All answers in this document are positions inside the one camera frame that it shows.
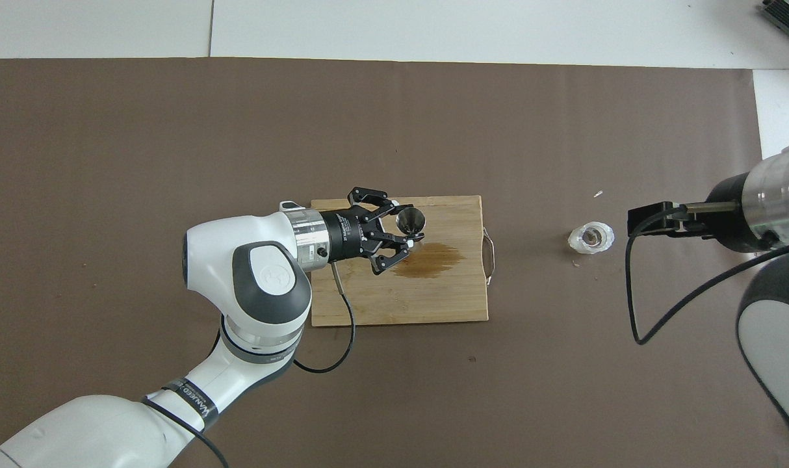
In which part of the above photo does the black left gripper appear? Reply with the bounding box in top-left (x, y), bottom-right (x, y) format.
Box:
top-left (321, 187), bottom-right (413, 276)

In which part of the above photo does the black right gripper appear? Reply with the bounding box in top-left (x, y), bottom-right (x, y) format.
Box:
top-left (627, 174), bottom-right (769, 254)

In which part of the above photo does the steel double jigger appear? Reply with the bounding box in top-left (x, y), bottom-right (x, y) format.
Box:
top-left (394, 207), bottom-right (426, 244)

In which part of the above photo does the small clear crinkled cup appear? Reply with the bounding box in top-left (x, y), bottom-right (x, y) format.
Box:
top-left (568, 222), bottom-right (615, 254)

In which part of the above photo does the wooden cutting board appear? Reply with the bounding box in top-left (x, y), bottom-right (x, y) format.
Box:
top-left (310, 195), bottom-right (497, 327)

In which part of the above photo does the brown paper table mat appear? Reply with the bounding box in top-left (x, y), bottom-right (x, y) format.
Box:
top-left (0, 57), bottom-right (789, 468)

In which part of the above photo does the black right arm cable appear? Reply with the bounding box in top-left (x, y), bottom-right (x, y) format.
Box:
top-left (625, 211), bottom-right (789, 345)

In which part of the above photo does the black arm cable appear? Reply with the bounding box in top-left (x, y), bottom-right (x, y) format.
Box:
top-left (625, 211), bottom-right (789, 345)
top-left (141, 262), bottom-right (357, 468)

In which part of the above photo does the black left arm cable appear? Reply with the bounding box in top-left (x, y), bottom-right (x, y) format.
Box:
top-left (141, 262), bottom-right (357, 468)

